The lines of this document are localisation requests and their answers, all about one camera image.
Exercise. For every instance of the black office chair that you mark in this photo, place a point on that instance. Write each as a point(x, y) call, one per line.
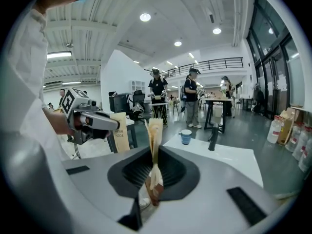
point(139, 99)

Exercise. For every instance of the person's left forearm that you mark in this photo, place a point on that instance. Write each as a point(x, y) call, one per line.
point(57, 124)

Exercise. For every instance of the black balcony railing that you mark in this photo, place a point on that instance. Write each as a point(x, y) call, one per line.
point(207, 64)

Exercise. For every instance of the white ceramic washbasin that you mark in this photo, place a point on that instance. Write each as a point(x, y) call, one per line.
point(219, 160)
point(130, 122)

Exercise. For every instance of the rectangular ceiling light panel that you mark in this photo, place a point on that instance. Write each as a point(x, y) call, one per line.
point(59, 54)

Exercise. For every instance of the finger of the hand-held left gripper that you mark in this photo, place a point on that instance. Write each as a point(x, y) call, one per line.
point(97, 191)

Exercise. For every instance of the round ceiling light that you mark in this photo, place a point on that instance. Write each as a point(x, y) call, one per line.
point(178, 43)
point(145, 17)
point(217, 30)

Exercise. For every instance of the black faucet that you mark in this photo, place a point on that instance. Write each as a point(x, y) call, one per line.
point(213, 138)

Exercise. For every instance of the blue striped cup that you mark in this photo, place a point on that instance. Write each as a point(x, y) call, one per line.
point(185, 138)

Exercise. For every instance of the white arched shelf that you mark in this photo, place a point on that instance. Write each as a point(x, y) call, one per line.
point(138, 86)

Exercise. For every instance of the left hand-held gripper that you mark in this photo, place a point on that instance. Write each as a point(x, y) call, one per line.
point(73, 103)

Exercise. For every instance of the black-framed glass doors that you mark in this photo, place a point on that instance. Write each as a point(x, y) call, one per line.
point(275, 69)

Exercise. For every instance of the ceiling air conditioner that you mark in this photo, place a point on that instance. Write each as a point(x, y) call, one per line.
point(212, 10)

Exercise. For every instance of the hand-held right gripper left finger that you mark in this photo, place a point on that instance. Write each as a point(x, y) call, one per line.
point(97, 191)

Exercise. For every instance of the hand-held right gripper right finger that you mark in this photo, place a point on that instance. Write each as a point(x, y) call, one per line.
point(207, 203)

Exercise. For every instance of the cardboard box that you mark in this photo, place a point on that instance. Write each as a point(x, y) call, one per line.
point(287, 125)

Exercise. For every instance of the person's head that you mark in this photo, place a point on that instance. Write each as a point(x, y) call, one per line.
point(61, 1)

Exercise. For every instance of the black-legged table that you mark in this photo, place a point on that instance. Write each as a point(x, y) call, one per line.
point(219, 100)

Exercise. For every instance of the person's white shirt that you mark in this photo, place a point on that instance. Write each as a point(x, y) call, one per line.
point(26, 69)

